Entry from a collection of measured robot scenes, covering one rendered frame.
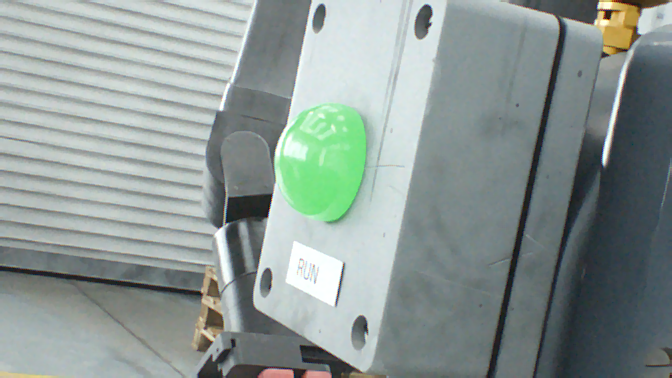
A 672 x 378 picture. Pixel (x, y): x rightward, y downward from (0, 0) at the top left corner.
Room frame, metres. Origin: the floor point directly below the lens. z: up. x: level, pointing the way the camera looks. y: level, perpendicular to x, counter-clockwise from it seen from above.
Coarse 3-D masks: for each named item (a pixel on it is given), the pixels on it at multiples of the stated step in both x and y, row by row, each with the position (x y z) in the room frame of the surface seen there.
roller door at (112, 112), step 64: (0, 0) 7.57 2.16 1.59; (64, 0) 7.73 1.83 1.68; (128, 0) 7.90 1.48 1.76; (192, 0) 8.08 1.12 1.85; (0, 64) 7.60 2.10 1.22; (64, 64) 7.76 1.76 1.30; (128, 64) 7.94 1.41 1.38; (192, 64) 8.12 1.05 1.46; (0, 128) 7.63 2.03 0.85; (64, 128) 7.79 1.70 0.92; (128, 128) 7.97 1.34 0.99; (192, 128) 8.15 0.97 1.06; (0, 192) 7.66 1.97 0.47; (64, 192) 7.83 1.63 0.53; (128, 192) 8.01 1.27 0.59; (192, 192) 8.19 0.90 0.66; (0, 256) 7.67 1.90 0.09; (64, 256) 7.84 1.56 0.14; (128, 256) 8.04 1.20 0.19; (192, 256) 8.23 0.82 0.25
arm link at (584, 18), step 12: (504, 0) 0.66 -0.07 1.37; (516, 0) 0.65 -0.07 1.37; (528, 0) 0.65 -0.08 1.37; (540, 0) 0.66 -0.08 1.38; (552, 0) 0.66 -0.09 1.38; (564, 0) 0.66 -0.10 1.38; (576, 0) 0.67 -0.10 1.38; (588, 0) 0.67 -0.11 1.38; (552, 12) 0.66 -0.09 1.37; (564, 12) 0.66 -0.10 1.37; (576, 12) 0.66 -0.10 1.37; (588, 12) 0.67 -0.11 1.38
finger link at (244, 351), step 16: (240, 352) 0.81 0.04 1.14; (256, 352) 0.82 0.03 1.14; (272, 352) 0.82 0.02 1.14; (288, 352) 0.83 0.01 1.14; (224, 368) 0.82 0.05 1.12; (240, 368) 0.81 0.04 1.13; (256, 368) 0.81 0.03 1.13; (288, 368) 0.82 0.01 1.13; (304, 368) 0.83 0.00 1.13; (320, 368) 0.83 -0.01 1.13
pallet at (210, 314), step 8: (208, 296) 6.46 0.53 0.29; (208, 304) 6.43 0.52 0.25; (216, 304) 6.34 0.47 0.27; (200, 312) 6.50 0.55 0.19; (208, 312) 6.43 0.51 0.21; (216, 312) 6.45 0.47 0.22; (200, 320) 6.49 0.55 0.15; (208, 320) 6.44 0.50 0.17; (216, 320) 6.46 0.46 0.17; (224, 328) 6.20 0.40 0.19
